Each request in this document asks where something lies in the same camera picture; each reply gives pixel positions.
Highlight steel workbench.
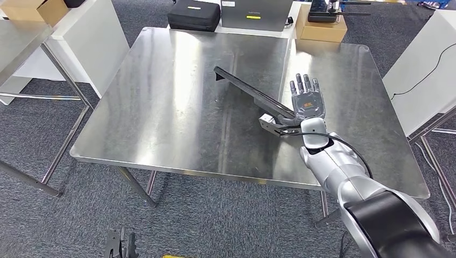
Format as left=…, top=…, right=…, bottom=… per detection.
left=69, top=26, right=431, bottom=228

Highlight white floor cable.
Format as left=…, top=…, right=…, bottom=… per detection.
left=415, top=142, right=456, bottom=225

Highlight thin black wall cable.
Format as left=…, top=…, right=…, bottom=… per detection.
left=390, top=42, right=456, bottom=101

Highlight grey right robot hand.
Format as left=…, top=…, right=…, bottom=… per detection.
left=276, top=74, right=326, bottom=126

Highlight black device with antennas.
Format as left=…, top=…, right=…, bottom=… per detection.
left=308, top=0, right=372, bottom=23

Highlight large cardboard box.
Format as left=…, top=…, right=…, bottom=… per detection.
left=0, top=0, right=70, bottom=27

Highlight black zip case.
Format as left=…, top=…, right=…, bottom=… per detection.
left=167, top=0, right=222, bottom=33

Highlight black plastic plate frame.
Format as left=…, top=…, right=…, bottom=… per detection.
left=213, top=66, right=297, bottom=120

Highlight white cabinet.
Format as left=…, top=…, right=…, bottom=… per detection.
left=0, top=0, right=131, bottom=106
left=382, top=10, right=456, bottom=138

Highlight small cardboard box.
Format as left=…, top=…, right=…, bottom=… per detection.
left=295, top=3, right=348, bottom=44

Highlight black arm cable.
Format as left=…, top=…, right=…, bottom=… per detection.
left=281, top=132, right=374, bottom=181

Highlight dark left robot hand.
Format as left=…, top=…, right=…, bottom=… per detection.
left=121, top=231, right=140, bottom=258

